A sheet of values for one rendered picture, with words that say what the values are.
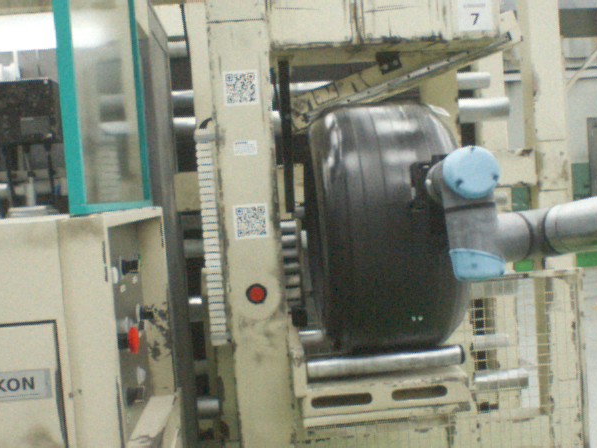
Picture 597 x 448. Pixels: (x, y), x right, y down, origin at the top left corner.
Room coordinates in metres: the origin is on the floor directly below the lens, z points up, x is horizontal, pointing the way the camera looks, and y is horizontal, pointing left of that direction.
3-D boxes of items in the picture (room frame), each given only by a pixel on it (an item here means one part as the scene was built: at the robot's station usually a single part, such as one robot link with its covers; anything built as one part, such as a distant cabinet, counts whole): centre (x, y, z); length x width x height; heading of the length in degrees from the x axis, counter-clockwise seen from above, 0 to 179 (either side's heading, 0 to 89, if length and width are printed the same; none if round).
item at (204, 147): (1.57, 0.19, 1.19); 0.05 x 0.04 x 0.48; 4
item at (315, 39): (1.95, -0.25, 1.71); 0.61 x 0.25 x 0.15; 94
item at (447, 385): (1.50, -0.15, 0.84); 0.36 x 0.09 x 0.06; 94
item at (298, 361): (1.63, 0.03, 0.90); 0.40 x 0.03 x 0.10; 4
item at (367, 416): (1.64, -0.14, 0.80); 0.37 x 0.36 x 0.02; 4
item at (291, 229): (2.01, 0.10, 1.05); 0.20 x 0.15 x 0.30; 94
